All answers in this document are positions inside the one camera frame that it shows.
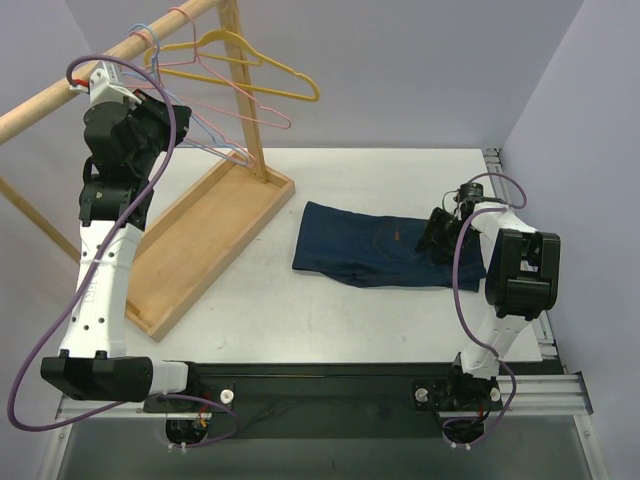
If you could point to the aluminium frame rail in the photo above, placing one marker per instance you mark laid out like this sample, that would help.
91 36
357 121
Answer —
546 388

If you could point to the yellow plastic hanger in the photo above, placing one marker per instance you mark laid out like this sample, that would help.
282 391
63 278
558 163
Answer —
227 46

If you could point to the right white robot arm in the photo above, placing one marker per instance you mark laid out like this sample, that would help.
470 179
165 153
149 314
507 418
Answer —
521 282

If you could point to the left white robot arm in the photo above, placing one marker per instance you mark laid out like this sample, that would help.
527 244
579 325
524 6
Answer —
92 363

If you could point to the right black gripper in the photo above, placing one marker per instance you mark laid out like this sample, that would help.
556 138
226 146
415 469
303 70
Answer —
441 228

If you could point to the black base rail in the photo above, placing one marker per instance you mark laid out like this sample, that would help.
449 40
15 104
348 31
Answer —
330 401

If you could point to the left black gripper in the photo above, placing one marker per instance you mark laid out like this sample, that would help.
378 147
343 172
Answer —
167 120

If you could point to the wooden clothes rack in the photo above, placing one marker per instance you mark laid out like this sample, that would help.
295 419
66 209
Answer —
194 240

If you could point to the dark blue denim trousers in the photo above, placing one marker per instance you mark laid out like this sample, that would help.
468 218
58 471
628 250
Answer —
367 251

